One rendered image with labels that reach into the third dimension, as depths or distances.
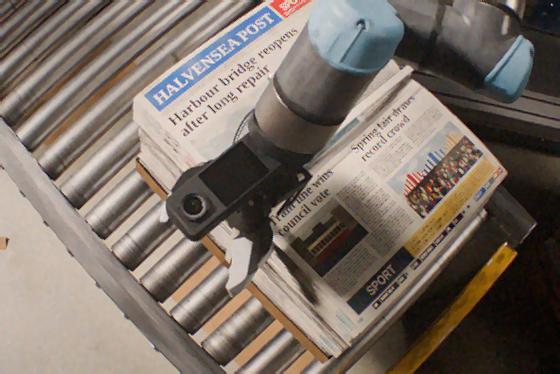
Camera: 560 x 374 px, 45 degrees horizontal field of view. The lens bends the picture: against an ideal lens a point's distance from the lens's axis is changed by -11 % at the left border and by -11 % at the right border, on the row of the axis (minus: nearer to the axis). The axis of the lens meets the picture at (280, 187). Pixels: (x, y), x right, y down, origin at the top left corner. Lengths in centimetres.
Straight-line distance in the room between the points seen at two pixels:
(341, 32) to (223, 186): 18
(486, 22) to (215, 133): 34
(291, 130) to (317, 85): 5
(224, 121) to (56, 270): 116
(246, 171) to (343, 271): 18
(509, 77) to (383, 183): 23
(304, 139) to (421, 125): 28
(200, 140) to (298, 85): 23
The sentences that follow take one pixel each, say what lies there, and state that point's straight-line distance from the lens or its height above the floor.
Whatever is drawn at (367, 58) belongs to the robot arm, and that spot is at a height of 131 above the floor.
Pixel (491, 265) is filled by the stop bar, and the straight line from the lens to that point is 110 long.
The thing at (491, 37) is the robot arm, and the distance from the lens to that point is 70.
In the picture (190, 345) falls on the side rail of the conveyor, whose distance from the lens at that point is 105.
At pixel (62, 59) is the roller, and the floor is 80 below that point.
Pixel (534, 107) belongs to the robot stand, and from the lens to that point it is 191.
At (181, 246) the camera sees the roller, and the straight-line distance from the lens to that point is 108.
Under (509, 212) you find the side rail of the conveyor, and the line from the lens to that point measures 116.
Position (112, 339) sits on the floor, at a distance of 188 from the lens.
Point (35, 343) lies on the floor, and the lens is 193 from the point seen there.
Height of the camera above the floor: 185
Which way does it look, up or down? 73 degrees down
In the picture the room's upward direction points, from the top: 9 degrees clockwise
